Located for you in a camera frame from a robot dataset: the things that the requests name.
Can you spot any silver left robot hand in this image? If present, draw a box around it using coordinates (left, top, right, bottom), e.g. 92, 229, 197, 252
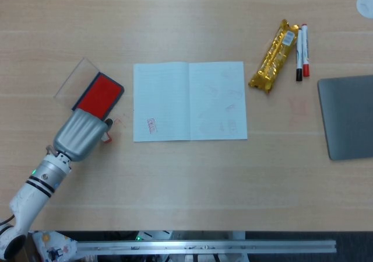
52, 109, 114, 162

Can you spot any open white lined notebook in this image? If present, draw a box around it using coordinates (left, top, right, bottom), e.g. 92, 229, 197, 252
133, 61, 248, 142

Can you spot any red ink pad black case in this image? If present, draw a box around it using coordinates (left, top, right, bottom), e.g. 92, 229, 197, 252
71, 72, 125, 121

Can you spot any clear plastic ink pad lid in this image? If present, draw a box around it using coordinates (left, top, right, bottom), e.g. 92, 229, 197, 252
53, 57, 101, 110

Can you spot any white printed paper sheet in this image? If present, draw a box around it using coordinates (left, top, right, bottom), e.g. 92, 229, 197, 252
31, 231, 78, 262

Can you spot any gold foil snack packet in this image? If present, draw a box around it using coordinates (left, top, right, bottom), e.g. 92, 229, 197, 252
248, 19, 300, 95

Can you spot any white marker black cap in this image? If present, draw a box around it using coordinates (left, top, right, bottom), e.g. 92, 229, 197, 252
295, 28, 304, 82

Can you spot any white marker red cap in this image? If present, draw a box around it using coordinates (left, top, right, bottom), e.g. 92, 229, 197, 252
301, 23, 311, 78

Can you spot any grey closed laptop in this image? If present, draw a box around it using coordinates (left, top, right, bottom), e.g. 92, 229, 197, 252
316, 74, 373, 161

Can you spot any aluminium profile rail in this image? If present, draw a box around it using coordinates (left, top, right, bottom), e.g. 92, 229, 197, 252
76, 239, 337, 256

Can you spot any grey round cable grommet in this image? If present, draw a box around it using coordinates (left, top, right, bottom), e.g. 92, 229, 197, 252
356, 0, 373, 19

